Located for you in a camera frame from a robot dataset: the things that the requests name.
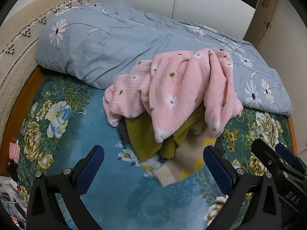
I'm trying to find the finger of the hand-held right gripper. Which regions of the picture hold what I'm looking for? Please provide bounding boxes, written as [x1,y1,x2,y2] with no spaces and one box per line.
[251,138,292,180]
[275,143,307,173]

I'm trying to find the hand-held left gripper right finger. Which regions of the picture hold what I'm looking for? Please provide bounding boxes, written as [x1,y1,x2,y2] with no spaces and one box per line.
[203,145,282,230]

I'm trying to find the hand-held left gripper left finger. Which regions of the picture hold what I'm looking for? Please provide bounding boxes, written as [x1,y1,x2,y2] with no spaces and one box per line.
[26,145,106,230]

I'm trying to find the pink floral fleece pants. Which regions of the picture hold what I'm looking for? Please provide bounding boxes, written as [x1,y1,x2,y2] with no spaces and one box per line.
[140,48,244,143]

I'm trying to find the beige fleece garment yellow marks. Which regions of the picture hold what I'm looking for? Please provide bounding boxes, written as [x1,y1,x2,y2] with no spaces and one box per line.
[141,122,216,187]

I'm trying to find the teal floral plush blanket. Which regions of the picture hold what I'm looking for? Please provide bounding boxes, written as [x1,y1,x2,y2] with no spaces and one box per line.
[5,73,294,230]

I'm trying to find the olive green fleece garment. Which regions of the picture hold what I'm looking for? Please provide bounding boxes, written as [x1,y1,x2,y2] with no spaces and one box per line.
[125,105,209,162]

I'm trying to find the pink textured pad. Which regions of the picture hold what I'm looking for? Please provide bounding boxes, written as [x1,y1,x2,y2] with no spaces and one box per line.
[10,142,21,160]

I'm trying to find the bedside clutter pile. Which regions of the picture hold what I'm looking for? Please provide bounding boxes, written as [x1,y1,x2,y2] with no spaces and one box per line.
[0,160,29,228]

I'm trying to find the cream quilted headboard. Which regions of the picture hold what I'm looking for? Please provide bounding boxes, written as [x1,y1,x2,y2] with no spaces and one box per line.
[0,36,40,135]

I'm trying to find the grey-blue floral duvet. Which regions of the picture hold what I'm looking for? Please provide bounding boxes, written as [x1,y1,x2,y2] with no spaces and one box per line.
[36,0,293,117]

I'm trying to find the wooden door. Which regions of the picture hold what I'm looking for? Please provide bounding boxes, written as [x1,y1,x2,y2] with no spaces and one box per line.
[247,0,281,46]

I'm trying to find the white wardrobe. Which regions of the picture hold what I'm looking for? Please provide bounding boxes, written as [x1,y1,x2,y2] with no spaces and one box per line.
[87,0,263,41]

